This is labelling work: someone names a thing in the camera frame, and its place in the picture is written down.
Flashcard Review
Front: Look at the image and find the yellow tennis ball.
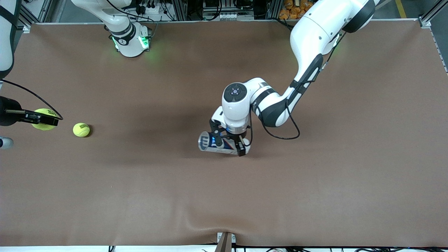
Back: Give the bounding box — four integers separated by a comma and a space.
73, 122, 91, 138
31, 108, 58, 131

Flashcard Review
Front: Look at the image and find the metal table edge clamp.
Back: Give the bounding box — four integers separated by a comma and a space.
216, 232, 236, 252

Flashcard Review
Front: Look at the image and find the orange packaged goods pile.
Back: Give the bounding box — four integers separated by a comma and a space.
279, 0, 314, 20

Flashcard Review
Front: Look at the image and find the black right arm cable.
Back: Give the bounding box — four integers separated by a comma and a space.
0, 79, 63, 120

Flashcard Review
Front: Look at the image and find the aluminium frame post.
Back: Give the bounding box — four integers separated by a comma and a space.
171, 0, 188, 21
266, 0, 281, 20

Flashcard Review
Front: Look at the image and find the brown table mat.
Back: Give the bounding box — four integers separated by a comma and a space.
0, 22, 448, 247

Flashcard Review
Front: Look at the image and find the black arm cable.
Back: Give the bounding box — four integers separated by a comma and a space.
0, 79, 63, 120
250, 33, 342, 140

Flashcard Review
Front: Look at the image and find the white power strip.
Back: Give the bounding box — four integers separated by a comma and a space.
135, 0, 165, 15

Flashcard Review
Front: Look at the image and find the white blue tennis ball can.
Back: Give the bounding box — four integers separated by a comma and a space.
198, 131, 251, 155

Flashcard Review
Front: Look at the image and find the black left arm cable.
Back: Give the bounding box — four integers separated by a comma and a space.
250, 33, 342, 140

